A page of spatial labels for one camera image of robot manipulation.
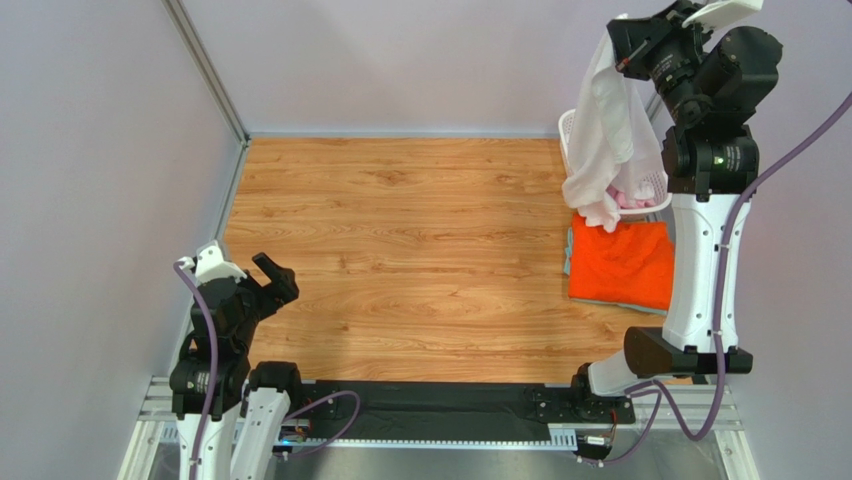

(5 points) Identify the white t shirt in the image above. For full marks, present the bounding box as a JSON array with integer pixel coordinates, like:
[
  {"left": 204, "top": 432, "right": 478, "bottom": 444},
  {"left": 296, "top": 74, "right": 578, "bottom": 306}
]
[{"left": 562, "top": 34, "right": 665, "bottom": 232}]

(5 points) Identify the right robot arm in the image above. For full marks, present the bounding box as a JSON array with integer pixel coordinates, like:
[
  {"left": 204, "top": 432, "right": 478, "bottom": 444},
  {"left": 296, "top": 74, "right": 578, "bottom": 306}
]
[{"left": 583, "top": 1, "right": 783, "bottom": 397}]

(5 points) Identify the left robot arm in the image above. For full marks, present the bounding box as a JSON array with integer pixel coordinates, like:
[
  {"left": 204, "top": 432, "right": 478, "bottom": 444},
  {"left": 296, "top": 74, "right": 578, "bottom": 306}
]
[{"left": 169, "top": 242, "right": 301, "bottom": 479}]

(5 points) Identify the white plastic laundry basket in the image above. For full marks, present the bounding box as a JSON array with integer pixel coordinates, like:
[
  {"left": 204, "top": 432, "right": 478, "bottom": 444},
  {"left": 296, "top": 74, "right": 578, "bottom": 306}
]
[{"left": 558, "top": 109, "right": 671, "bottom": 220}]

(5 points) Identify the pink t shirt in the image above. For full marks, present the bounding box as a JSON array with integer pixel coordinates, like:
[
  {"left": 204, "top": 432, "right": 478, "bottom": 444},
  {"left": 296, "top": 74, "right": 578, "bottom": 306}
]
[{"left": 607, "top": 186, "right": 658, "bottom": 210}]

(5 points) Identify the folded orange t shirt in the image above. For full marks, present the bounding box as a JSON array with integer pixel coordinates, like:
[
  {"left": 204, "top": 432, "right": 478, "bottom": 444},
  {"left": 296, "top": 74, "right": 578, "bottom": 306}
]
[{"left": 567, "top": 214, "right": 675, "bottom": 311}]

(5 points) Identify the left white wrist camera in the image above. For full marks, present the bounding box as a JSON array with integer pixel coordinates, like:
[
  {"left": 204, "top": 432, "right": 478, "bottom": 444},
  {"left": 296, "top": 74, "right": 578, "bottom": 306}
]
[{"left": 174, "top": 240, "right": 248, "bottom": 285}]

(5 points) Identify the right corner aluminium post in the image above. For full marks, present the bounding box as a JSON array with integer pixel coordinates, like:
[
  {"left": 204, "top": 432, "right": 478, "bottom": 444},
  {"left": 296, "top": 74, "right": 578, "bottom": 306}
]
[{"left": 644, "top": 93, "right": 666, "bottom": 125}]

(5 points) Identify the corner aluminium post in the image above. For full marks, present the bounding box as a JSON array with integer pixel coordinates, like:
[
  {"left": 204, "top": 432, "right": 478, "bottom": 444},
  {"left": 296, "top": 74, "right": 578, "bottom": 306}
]
[
  {"left": 644, "top": 93, "right": 666, "bottom": 125},
  {"left": 162, "top": 0, "right": 250, "bottom": 147}
]

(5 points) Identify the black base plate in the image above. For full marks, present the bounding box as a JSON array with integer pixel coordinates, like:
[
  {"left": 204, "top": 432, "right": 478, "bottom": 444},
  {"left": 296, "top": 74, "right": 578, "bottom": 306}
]
[{"left": 295, "top": 380, "right": 636, "bottom": 442}]

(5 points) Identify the left corner aluminium post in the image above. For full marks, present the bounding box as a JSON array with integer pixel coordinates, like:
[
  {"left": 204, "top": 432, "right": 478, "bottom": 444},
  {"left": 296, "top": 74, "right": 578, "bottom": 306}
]
[{"left": 162, "top": 0, "right": 250, "bottom": 147}]

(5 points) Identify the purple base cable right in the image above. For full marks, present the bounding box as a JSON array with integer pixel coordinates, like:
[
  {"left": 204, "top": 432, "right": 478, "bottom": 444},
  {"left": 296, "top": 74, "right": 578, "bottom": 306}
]
[{"left": 575, "top": 389, "right": 664, "bottom": 466}]

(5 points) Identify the aluminium frame rail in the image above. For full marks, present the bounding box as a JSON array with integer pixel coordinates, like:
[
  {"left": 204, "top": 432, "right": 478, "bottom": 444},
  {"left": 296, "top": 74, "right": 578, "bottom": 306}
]
[{"left": 133, "top": 375, "right": 743, "bottom": 454}]

